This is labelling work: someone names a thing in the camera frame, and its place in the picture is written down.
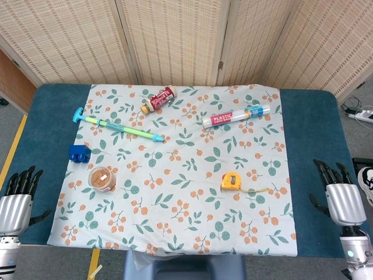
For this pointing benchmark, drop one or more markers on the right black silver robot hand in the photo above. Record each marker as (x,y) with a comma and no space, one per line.
(345,204)

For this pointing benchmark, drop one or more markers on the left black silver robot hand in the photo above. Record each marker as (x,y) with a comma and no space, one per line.
(16,213)

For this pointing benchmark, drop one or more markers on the yellow tape measure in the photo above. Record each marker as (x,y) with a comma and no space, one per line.
(231,181)

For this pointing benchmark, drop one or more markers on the black white sneaker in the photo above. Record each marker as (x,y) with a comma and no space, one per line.
(366,183)

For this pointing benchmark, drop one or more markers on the blue felt table cover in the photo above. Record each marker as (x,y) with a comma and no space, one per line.
(314,131)

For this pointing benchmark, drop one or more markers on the blue toy block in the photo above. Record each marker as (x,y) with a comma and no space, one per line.
(79,153)

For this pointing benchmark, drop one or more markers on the white power strip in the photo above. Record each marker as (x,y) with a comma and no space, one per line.
(364,116)

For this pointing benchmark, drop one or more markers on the clear jar with brown contents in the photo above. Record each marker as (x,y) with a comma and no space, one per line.
(102,179)

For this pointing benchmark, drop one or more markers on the brown wooden cabinet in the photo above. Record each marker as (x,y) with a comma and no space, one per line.
(13,81)

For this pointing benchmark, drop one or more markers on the green blue water squirter toy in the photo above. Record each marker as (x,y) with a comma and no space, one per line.
(116,126)

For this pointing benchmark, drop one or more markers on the plastic food wrap roll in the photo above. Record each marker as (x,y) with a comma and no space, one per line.
(233,117)

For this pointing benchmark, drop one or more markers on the bamboo folding screen panel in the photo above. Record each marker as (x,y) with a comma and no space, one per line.
(64,38)
(253,38)
(175,38)
(326,43)

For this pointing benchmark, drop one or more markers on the floral print tablecloth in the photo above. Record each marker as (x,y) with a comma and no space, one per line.
(180,204)

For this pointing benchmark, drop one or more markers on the red label bottle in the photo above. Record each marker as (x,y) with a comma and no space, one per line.
(159,99)

